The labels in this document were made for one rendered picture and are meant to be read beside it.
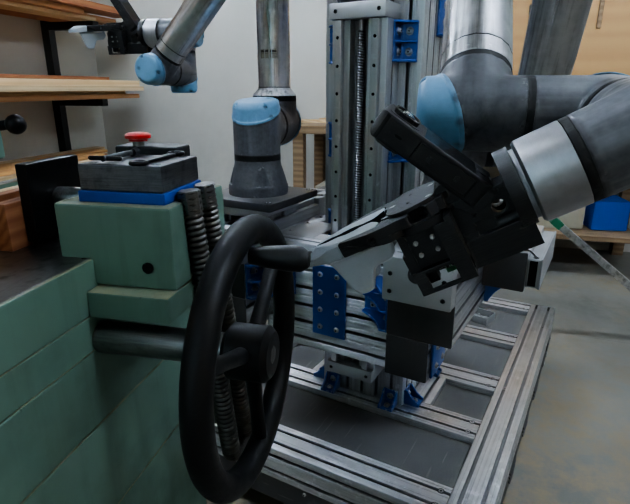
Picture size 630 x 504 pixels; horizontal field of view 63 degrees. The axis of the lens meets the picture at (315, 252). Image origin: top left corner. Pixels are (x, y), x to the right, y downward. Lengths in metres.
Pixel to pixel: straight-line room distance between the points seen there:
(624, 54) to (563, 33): 2.97
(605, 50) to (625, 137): 3.43
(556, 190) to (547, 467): 1.41
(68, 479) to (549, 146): 0.56
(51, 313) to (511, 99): 0.48
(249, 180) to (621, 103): 0.95
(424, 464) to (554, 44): 0.95
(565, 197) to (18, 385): 0.49
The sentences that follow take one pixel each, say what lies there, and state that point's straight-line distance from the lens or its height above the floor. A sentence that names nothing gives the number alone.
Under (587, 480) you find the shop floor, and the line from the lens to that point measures 1.79.
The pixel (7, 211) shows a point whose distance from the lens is 0.66.
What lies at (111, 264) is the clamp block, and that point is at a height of 0.90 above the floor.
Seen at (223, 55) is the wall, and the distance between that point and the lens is 4.16.
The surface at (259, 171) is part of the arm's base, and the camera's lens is 1.27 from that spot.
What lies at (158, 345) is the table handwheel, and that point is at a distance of 0.58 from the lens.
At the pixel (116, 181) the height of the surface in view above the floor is 0.98.
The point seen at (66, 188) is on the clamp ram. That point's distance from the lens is 0.68.
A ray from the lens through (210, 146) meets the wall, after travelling 4.24.
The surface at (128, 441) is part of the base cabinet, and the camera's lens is 0.73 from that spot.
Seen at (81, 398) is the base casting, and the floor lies 0.76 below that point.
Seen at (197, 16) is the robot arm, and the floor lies 1.23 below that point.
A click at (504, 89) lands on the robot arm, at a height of 1.07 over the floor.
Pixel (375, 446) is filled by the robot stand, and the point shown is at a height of 0.21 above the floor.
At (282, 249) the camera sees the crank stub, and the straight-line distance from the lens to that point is 0.47.
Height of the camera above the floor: 1.08
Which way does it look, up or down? 18 degrees down
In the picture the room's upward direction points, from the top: straight up
